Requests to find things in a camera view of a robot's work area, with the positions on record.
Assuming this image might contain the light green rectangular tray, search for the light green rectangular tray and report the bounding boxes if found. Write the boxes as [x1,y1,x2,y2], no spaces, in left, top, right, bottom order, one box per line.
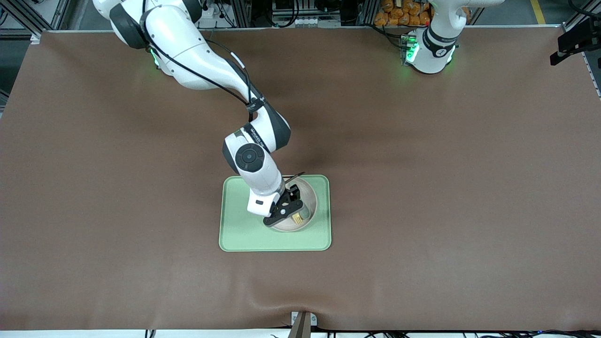
[219,175,332,252]

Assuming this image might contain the orange packaged snacks pile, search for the orange packaged snacks pile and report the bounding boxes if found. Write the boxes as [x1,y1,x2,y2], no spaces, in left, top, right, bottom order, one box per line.
[374,0,432,27]

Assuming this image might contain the brown table mat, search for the brown table mat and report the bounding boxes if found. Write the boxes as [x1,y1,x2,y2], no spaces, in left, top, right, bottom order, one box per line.
[0,26,601,332]

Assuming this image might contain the aluminium frame corner post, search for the aluminium frame corner post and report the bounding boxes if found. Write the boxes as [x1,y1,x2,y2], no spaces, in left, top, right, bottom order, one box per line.
[0,0,71,44]
[561,0,601,38]

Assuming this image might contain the beige round plate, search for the beige round plate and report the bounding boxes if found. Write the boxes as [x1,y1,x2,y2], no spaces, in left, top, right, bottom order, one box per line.
[270,176,318,233]

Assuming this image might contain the long white socket strip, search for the long white socket strip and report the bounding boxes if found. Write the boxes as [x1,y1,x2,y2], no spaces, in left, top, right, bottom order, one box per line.
[272,16,341,27]

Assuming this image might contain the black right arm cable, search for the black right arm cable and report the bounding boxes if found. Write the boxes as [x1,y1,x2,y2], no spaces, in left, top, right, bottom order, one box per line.
[140,0,308,186]

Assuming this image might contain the grey metal clamp bracket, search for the grey metal clamp bracket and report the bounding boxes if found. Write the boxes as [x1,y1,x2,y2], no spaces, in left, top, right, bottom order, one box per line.
[291,311,318,338]

